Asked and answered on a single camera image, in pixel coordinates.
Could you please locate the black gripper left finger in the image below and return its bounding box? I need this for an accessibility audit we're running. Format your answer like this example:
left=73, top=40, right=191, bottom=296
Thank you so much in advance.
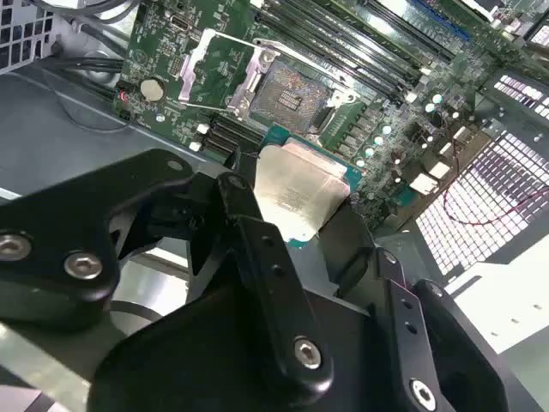
left=0, top=148, right=335, bottom=407

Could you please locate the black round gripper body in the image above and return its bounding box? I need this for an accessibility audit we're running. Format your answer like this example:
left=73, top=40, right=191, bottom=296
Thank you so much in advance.
left=87, top=281, right=402, bottom=412

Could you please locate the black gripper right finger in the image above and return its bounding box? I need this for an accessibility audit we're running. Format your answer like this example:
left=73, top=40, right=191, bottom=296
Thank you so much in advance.
left=320, top=200, right=540, bottom=412

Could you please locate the metal socket cover frame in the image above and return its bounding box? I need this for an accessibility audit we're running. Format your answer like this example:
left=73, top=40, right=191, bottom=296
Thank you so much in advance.
left=177, top=27, right=278, bottom=118

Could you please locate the silver topped CPU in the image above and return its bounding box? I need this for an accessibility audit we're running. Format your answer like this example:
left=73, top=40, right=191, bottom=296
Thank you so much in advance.
left=252, top=124, right=365, bottom=251

